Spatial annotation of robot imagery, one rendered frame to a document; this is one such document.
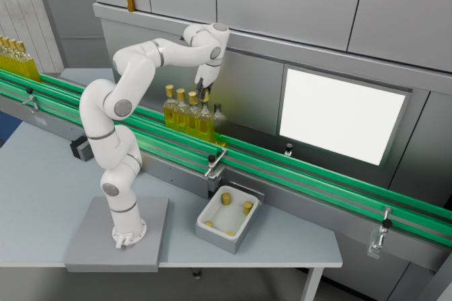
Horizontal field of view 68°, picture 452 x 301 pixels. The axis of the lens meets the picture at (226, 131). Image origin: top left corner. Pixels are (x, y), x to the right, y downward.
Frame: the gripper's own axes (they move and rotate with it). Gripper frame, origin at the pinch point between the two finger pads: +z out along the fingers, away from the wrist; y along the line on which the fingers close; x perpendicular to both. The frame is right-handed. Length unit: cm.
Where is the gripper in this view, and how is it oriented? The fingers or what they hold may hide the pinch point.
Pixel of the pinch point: (204, 91)
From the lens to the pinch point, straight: 134.3
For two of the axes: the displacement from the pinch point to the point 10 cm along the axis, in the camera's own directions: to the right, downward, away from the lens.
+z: -2.3, 6.9, 6.9
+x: 8.4, 4.9, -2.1
